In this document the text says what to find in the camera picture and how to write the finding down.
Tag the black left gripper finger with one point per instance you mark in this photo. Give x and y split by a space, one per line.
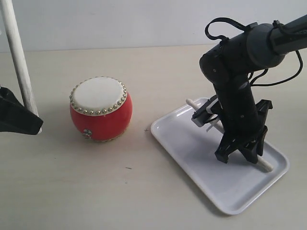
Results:
14 117

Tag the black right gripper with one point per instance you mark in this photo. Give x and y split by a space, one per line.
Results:
243 121

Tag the wooden drumstick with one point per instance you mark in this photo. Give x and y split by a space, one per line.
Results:
17 54
261 161

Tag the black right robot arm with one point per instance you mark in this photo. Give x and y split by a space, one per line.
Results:
228 66

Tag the small red drum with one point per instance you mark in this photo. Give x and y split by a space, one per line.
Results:
101 108

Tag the white plastic tray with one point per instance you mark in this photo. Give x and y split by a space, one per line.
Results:
231 187

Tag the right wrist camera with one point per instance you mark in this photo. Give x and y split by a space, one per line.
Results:
202 114

